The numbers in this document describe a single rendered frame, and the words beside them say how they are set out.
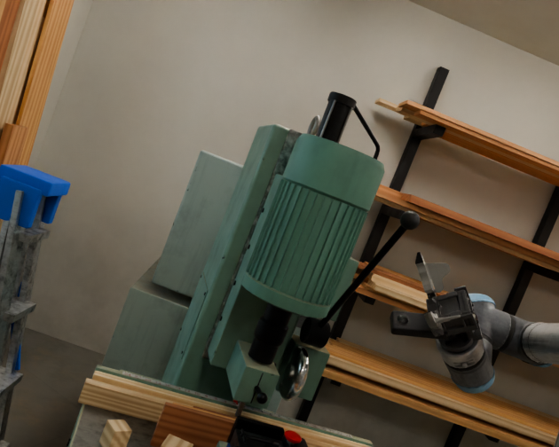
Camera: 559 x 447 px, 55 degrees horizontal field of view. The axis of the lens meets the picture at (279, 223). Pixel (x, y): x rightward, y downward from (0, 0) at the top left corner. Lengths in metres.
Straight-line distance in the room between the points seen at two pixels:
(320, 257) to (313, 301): 0.08
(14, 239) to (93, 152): 1.78
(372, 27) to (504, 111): 0.98
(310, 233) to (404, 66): 2.65
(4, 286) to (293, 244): 1.04
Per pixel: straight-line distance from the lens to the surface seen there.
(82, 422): 1.04
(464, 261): 3.66
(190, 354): 1.26
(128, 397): 1.09
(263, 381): 1.05
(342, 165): 0.94
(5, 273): 1.76
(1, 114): 2.58
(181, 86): 3.39
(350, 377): 3.13
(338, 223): 0.96
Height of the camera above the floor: 1.41
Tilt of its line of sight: 4 degrees down
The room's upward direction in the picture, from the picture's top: 21 degrees clockwise
